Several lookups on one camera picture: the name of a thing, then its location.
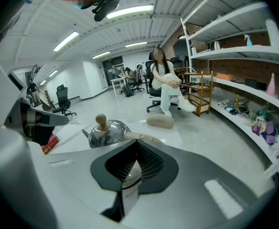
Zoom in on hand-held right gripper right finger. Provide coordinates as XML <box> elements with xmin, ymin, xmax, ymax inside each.
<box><xmin>124</xmin><ymin>139</ymin><xmax>278</xmax><ymax>229</ymax></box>

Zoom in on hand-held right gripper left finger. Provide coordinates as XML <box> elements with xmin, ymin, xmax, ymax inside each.
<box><xmin>43</xmin><ymin>139</ymin><xmax>138</xmax><ymax>229</ymax></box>

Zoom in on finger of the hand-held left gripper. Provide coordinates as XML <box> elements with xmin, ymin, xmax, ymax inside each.
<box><xmin>2</xmin><ymin>98</ymin><xmax>70</xmax><ymax>138</ymax></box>
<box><xmin>24</xmin><ymin>125</ymin><xmax>57</xmax><ymax>146</ymax></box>

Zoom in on steel kettle with wooden handle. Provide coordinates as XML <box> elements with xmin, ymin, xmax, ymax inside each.
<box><xmin>81</xmin><ymin>113</ymin><xmax>163</xmax><ymax>196</ymax></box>

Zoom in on red book gold ornament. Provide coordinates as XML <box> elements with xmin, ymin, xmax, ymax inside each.
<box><xmin>41</xmin><ymin>133</ymin><xmax>60</xmax><ymax>156</ymax></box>

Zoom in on black office chair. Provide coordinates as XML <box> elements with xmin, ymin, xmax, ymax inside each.
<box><xmin>51</xmin><ymin>83</ymin><xmax>77</xmax><ymax>119</ymax></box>
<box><xmin>170</xmin><ymin>55</ymin><xmax>187</xmax><ymax>69</ymax></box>
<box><xmin>145</xmin><ymin>51</ymin><xmax>187</xmax><ymax>114</ymax></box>
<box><xmin>131</xmin><ymin>69</ymin><xmax>145</xmax><ymax>93</ymax></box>

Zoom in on white marble low table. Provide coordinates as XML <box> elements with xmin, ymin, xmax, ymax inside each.
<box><xmin>43</xmin><ymin>121</ymin><xmax>183</xmax><ymax>156</ymax></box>

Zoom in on white desk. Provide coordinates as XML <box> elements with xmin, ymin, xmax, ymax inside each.
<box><xmin>110</xmin><ymin>76</ymin><xmax>129</xmax><ymax>98</ymax></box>

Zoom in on black backpack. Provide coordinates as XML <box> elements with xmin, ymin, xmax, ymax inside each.
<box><xmin>121</xmin><ymin>84</ymin><xmax>135</xmax><ymax>98</ymax></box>

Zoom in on purple artificial flowers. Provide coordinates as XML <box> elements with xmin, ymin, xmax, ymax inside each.
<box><xmin>251</xmin><ymin>119</ymin><xmax>279</xmax><ymax>150</ymax></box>

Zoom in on wooden shelf cart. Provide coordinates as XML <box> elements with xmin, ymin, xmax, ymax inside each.
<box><xmin>177</xmin><ymin>66</ymin><xmax>214</xmax><ymax>117</ymax></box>

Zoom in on orange box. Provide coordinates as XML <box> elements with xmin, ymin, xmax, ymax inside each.
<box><xmin>215</xmin><ymin>73</ymin><xmax>235</xmax><ymax>81</ymax></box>

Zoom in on black box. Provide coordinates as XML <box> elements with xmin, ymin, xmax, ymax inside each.
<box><xmin>244</xmin><ymin>78</ymin><xmax>267</xmax><ymax>92</ymax></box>

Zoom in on pink bottle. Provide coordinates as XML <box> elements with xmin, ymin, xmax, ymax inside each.
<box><xmin>266</xmin><ymin>72</ymin><xmax>278</xmax><ymax>97</ymax></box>

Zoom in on white metal shelving unit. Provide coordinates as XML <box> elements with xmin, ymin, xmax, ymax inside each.
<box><xmin>179</xmin><ymin>0</ymin><xmax>279</xmax><ymax>180</ymax></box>

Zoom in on teal spray bottle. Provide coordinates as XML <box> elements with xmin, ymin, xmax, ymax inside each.
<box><xmin>243</xmin><ymin>33</ymin><xmax>254</xmax><ymax>48</ymax></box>

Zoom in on white cylinder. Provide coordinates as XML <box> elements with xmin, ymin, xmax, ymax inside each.
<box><xmin>265</xmin><ymin>19</ymin><xmax>279</xmax><ymax>49</ymax></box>

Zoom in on black head-mounted camera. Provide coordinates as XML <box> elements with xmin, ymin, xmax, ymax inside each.
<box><xmin>91</xmin><ymin>0</ymin><xmax>121</xmax><ymax>22</ymax></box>

